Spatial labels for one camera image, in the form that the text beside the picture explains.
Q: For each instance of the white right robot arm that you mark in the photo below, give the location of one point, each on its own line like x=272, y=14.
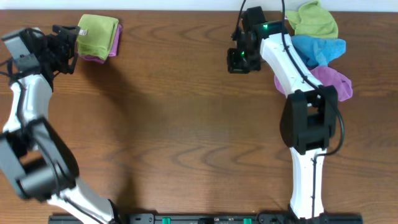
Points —
x=310, y=113

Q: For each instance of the crumpled purple cloth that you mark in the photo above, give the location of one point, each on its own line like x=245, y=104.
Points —
x=329, y=76

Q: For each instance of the crumpled blue cloth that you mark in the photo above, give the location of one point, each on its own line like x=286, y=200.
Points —
x=316, y=51

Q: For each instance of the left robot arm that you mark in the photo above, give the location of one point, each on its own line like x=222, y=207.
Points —
x=34, y=159

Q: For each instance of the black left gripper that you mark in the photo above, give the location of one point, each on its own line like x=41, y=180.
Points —
x=62, y=48

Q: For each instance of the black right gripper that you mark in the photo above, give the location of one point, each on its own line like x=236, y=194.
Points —
x=234, y=66

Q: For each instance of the folded purple cloth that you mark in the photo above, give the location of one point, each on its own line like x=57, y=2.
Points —
x=113, y=52

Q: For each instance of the crumpled green cloth at back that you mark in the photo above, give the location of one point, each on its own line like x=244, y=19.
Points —
x=313, y=20

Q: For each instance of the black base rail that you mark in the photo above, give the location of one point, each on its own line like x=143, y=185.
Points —
x=264, y=218

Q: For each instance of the light green microfiber cloth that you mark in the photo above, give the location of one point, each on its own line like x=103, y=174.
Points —
x=96, y=35

